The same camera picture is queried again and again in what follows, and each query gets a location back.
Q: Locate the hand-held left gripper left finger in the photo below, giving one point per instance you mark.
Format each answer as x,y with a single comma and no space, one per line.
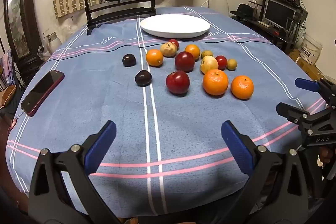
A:
101,146

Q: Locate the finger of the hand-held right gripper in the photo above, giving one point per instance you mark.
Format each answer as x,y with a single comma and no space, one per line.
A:
288,110
305,84

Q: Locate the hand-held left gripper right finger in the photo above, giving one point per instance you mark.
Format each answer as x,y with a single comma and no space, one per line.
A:
236,146

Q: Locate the large orange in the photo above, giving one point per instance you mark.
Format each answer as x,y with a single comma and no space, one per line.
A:
215,82

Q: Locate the small green jujube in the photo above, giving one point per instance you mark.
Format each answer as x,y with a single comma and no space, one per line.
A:
205,54
232,64

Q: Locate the dark purple plum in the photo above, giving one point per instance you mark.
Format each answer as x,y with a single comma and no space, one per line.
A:
129,60
143,78

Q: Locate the small red plum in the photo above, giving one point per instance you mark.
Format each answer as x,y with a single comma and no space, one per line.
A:
175,42
222,62

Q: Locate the yellow apple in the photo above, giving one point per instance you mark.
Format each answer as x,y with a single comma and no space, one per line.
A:
209,65

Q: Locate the red apple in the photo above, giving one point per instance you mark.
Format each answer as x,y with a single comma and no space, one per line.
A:
184,61
177,82

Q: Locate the white oval plate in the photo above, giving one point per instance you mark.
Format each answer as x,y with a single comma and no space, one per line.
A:
175,26

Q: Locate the person's right hand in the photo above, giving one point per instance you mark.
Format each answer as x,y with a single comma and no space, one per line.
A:
324,157

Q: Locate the white plastic bucket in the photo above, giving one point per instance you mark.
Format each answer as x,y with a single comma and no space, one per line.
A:
311,48

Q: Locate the blue striped tablecloth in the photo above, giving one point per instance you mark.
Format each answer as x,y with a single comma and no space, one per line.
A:
105,98

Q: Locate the black desk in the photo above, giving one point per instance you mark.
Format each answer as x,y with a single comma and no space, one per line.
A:
273,33

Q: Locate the computer monitor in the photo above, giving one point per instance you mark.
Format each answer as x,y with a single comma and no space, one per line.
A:
279,12

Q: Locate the red smartphone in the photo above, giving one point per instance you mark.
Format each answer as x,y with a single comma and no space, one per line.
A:
43,92

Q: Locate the black hat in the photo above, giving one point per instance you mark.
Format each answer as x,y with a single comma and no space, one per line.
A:
244,11

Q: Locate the brown cushion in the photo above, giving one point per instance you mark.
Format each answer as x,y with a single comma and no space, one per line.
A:
8,95

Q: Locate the white jug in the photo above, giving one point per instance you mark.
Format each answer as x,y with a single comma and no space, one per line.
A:
53,41

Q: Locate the dark framed painting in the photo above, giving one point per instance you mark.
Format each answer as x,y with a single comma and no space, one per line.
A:
19,19

